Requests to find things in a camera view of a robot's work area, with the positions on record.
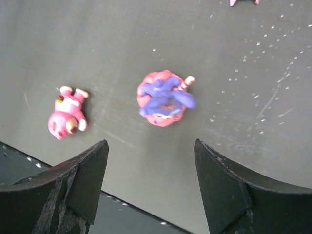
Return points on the pink pig toy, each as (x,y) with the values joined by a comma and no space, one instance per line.
(68,116)

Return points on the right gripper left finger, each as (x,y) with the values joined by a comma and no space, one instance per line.
(60,200)

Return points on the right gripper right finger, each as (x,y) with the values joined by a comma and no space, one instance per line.
(238,200)

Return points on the purple figure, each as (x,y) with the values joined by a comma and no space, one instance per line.
(163,97)

